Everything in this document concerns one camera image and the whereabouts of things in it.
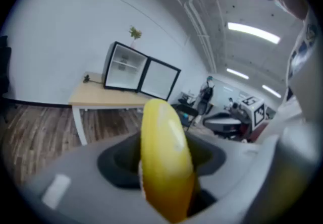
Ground green plant in vase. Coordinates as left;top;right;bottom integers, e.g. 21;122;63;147
128;25;143;50

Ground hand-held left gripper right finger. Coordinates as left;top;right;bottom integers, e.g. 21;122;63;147
186;133;281;224

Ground small black device with cable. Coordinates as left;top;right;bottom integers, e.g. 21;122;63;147
83;74;104;85

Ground yellow corn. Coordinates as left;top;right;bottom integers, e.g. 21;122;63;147
139;98;200;224

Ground black office chair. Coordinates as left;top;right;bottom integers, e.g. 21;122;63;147
173;98;200;132

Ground long ceiling light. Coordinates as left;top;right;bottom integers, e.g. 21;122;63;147
226;68;250;80
227;22;281;44
262;84;282;98

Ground black mini fridge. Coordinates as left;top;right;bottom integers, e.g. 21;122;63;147
101;41;182;101

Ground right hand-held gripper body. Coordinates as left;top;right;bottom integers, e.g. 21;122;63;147
203;94;268;141

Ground light wooden table white legs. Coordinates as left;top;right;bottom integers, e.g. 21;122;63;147
68;71;154;146

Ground white ceiling pipes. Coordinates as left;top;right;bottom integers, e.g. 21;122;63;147
176;0;218;74

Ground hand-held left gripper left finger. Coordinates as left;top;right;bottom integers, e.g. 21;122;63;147
23;131;168;224

